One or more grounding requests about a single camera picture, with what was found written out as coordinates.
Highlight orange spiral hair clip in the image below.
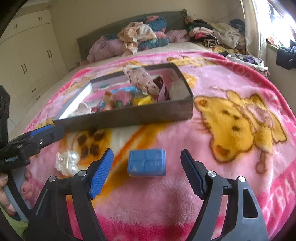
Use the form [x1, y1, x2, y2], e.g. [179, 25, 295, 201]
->
[103, 91, 114, 111]

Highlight small blue plastic box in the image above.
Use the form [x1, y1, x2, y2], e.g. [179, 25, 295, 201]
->
[127, 149, 166, 177]

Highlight person's left hand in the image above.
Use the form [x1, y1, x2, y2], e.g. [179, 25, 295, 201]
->
[0, 167, 34, 217]

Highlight cream claw hair clip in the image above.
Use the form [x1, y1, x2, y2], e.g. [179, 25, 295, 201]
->
[68, 102, 93, 118]

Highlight cream wardrobe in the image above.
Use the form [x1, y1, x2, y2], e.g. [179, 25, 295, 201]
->
[1, 10, 67, 127]

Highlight pink bear print blanket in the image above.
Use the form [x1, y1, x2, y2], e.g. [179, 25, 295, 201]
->
[28, 51, 295, 240]

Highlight blue printed card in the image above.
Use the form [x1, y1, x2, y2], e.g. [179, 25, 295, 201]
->
[111, 86, 139, 94]

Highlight yellow rings in bag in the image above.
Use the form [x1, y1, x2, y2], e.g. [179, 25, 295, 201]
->
[131, 94, 155, 107]

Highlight floral fabric bow scrunchie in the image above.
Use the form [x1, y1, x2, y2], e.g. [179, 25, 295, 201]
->
[123, 66, 160, 96]

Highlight shallow dark cardboard box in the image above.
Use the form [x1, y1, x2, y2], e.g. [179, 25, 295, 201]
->
[54, 63, 193, 133]

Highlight glossy maroon hair clip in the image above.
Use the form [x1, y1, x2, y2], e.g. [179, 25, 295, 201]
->
[153, 76, 170, 102]

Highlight dark clothes on windowsill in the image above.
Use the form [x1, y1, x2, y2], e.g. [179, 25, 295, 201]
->
[276, 40, 296, 70]

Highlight cream curtain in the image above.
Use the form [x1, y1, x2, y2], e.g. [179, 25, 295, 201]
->
[241, 0, 267, 63]

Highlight pile of bedding and clothes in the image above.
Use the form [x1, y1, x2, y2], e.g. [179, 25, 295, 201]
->
[85, 16, 190, 64]

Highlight clothes pile by window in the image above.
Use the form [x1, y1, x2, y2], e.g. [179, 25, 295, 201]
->
[185, 16, 269, 78]

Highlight dark green headboard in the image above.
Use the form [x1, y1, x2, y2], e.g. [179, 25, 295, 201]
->
[77, 9, 188, 60]

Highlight pink pompom hair tie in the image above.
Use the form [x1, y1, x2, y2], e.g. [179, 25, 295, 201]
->
[112, 90, 132, 108]

